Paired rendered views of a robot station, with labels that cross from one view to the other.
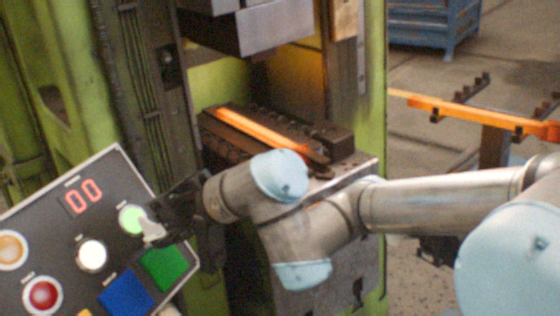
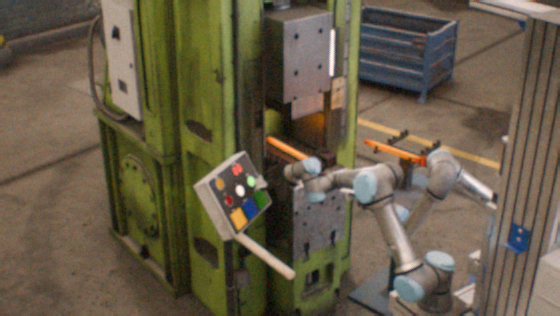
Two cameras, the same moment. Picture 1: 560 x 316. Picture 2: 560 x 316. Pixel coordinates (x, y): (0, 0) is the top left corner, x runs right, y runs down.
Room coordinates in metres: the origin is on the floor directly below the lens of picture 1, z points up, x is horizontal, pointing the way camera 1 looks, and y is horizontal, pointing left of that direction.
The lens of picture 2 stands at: (-1.97, 0.28, 2.59)
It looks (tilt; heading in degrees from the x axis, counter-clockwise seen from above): 27 degrees down; 357
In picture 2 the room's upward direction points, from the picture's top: straight up
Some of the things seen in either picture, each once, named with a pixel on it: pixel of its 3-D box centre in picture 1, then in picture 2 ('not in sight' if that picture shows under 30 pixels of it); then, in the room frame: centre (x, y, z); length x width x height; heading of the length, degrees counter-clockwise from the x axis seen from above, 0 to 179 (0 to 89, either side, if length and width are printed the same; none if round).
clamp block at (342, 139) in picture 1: (329, 141); (324, 158); (1.28, -0.13, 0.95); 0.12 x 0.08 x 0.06; 35
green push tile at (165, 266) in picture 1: (163, 263); (259, 198); (0.76, 0.23, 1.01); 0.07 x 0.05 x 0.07; 150
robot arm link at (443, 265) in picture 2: not in sight; (437, 270); (0.18, -0.46, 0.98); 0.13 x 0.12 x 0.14; 126
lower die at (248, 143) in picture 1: (243, 143); (281, 155); (1.30, 0.10, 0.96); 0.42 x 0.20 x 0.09; 35
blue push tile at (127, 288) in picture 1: (125, 300); (249, 208); (0.67, 0.28, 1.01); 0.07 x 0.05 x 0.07; 150
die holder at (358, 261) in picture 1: (268, 213); (288, 194); (1.34, 0.06, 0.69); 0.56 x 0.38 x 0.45; 35
